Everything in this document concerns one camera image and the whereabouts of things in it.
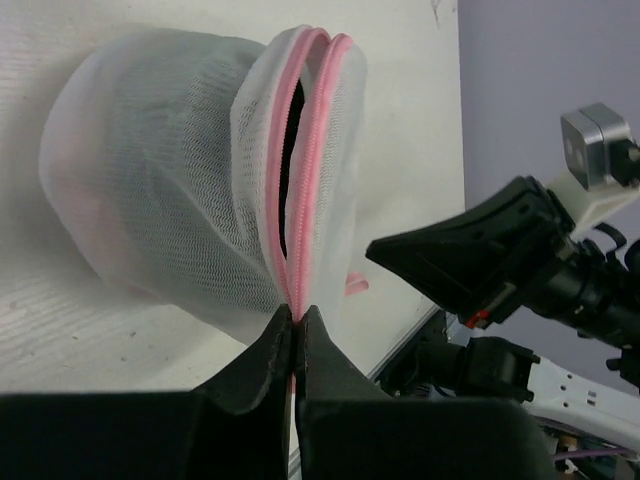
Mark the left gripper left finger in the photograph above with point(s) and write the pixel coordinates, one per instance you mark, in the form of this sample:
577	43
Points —
233	426

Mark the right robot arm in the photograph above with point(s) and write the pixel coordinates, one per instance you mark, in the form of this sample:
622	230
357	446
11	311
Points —
496	367

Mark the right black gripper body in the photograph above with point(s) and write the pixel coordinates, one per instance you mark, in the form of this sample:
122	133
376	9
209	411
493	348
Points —
595	293

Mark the white pink mesh laundry bag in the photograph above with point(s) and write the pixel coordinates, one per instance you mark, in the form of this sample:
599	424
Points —
161	157

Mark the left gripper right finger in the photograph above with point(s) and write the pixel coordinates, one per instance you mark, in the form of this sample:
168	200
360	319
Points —
348	428

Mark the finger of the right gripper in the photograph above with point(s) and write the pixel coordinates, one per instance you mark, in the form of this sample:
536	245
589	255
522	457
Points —
483	263

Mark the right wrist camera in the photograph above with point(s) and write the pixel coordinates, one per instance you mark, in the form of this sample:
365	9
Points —
602	160

